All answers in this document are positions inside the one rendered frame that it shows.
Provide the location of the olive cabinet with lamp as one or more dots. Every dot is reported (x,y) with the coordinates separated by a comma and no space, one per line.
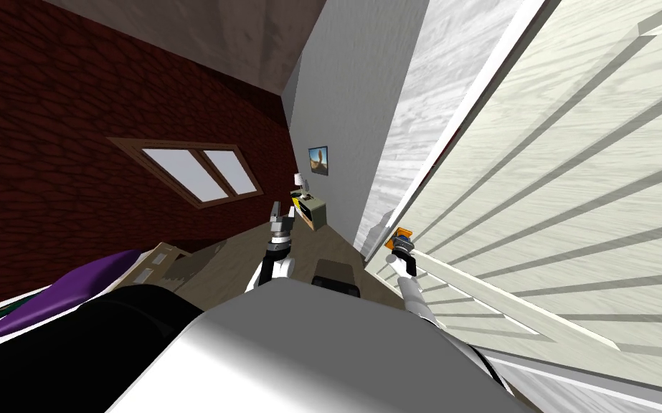
(314,212)

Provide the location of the brown wooden nightstand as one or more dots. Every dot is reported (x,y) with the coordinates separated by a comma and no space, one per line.
(158,264)

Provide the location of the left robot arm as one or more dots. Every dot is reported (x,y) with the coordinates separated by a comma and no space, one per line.
(66,355)

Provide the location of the pale panelled door leaf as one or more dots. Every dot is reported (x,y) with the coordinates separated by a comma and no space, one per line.
(571,172)

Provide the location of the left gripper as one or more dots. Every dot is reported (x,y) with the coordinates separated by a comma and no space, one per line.
(280,230)

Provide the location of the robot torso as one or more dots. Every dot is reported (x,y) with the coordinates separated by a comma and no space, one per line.
(307,355)

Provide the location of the framed wall picture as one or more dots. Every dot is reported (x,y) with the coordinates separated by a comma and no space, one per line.
(318,160)

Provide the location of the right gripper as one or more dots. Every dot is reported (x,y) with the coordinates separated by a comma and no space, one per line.
(404,248)

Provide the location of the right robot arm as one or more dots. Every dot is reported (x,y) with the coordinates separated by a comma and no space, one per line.
(414,295)

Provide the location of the brown framed window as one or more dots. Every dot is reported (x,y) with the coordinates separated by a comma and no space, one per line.
(204,172)

